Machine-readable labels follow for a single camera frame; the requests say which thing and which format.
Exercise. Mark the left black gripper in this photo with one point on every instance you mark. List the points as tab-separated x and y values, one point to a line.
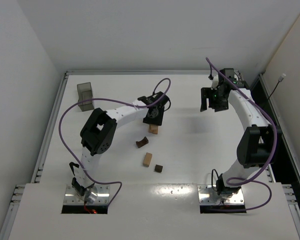
153	120

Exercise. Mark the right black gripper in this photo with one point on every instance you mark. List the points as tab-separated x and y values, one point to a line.
212	93

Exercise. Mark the dark wood arch block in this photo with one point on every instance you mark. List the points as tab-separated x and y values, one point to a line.
142	142

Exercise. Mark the small dark wood cube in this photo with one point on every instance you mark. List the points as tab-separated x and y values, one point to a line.
158	168

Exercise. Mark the grey translucent plastic bin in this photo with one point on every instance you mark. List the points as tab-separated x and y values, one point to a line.
85	94

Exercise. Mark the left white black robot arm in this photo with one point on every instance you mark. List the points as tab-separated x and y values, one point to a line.
98	132

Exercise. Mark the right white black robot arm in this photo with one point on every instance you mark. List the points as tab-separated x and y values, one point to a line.
260	138

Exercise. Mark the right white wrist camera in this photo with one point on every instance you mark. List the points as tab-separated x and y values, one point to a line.
215	82

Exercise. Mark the black wall cable white plug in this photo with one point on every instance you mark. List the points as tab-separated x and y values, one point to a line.
262	97

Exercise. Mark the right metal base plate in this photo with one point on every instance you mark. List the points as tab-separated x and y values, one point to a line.
209	197

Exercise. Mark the metal base plate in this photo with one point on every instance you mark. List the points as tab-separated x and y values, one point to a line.
209	197
97	195

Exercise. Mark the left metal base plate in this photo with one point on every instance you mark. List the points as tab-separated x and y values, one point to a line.
97	195

